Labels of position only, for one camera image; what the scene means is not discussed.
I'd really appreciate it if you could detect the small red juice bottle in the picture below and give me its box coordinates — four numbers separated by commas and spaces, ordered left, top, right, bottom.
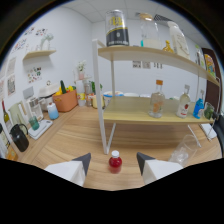
108, 150, 123, 175

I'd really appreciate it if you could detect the green cup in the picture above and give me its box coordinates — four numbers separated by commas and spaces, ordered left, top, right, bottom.
29, 115, 40, 131

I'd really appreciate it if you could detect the white kitchen scale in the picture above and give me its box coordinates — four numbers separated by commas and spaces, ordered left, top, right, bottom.
27, 118, 54, 140

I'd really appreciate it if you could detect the black kettle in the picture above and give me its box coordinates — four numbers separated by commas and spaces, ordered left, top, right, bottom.
9, 123, 30, 153

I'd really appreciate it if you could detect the light blue white container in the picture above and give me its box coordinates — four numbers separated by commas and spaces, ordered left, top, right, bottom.
46, 101, 60, 121

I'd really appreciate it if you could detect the two-tier wooden shelf rack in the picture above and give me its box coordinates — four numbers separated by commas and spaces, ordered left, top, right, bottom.
91, 38, 223, 155

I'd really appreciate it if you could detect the white zip pouch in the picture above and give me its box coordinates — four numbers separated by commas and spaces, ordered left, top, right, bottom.
199, 123, 218, 139

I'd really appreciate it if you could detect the clear bottle red label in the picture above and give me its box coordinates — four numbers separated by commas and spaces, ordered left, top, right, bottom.
175, 84, 192, 119

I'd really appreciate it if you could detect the orange storage basket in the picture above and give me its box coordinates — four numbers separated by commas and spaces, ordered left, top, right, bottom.
52, 89, 79, 113

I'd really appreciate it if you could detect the blue liquor bottle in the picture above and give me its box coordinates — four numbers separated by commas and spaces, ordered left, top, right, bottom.
192, 89, 205, 120

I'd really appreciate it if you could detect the clear glass pitcher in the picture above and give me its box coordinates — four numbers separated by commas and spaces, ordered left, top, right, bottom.
8, 102, 27, 127

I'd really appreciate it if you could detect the glass jar of limes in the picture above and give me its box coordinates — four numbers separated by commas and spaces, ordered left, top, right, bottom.
203, 101, 216, 121

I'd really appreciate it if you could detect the white bowl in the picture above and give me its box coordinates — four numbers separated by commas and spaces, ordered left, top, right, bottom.
123, 92, 140, 98

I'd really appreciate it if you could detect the white cooking pot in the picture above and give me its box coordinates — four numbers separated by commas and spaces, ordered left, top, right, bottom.
37, 79, 61, 111

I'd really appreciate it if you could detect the dark wine bottle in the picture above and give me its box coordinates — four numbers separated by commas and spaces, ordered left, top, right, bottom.
1, 99, 11, 133

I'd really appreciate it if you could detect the green toy vegetable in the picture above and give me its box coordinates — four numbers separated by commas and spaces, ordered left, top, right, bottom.
59, 79, 67, 95

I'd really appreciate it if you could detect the bowl with blue rim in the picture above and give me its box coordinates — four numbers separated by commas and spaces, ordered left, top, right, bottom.
103, 90, 124, 108

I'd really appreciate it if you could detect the green potted plant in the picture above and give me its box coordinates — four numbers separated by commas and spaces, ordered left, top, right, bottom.
90, 80, 103, 95

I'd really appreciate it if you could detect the white flower vase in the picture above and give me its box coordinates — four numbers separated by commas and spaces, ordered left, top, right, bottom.
76, 59, 88, 81

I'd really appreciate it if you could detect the amber glass bottle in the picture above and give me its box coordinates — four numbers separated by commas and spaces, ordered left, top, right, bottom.
162, 40, 175, 54

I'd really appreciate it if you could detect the glass jar cork lid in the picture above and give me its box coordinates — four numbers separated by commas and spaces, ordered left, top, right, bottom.
139, 12, 162, 50

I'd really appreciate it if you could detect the black and yellow can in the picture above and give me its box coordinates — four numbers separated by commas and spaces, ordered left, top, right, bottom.
105, 9, 130, 48

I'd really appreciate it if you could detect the ceiling air vent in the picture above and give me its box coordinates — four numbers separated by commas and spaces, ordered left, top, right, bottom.
153, 13, 173, 23

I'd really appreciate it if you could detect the drawing sheet on wall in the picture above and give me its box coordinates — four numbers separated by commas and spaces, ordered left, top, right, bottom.
27, 66, 43, 85

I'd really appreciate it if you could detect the wooden wall shelf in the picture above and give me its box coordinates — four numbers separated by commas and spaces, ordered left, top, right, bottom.
22, 49, 57, 61

